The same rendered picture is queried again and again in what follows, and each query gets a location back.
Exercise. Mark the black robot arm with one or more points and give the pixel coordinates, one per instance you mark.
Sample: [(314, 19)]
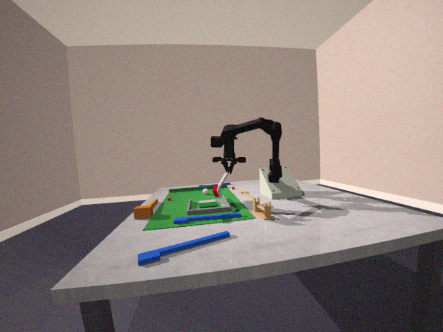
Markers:
[(230, 131)]

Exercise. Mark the green flat mat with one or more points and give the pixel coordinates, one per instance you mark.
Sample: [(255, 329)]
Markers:
[(165, 214)]

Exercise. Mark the orange mallet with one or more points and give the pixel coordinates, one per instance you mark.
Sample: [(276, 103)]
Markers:
[(146, 211)]

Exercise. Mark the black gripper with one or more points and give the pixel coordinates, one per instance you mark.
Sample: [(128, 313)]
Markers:
[(229, 153)]

